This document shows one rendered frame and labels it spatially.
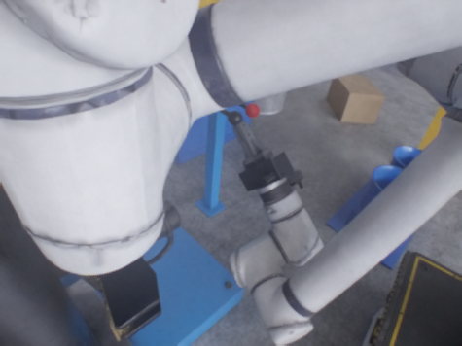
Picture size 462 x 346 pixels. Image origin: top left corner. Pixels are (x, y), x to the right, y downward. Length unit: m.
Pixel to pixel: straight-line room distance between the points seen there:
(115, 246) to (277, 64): 0.16
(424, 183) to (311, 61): 0.36
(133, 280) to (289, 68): 0.80
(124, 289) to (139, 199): 0.77
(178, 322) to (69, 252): 1.14
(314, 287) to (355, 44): 0.46
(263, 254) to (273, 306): 0.12
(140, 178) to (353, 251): 0.45
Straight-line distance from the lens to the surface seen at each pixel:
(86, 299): 1.38
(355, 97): 2.89
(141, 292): 0.92
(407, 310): 1.34
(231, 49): 0.23
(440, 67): 0.61
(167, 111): 0.20
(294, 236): 0.70
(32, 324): 0.78
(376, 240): 0.55
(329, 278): 0.59
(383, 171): 1.87
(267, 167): 0.66
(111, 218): 0.16
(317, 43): 0.22
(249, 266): 0.69
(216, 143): 1.49
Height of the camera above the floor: 1.33
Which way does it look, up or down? 40 degrees down
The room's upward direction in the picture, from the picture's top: 7 degrees clockwise
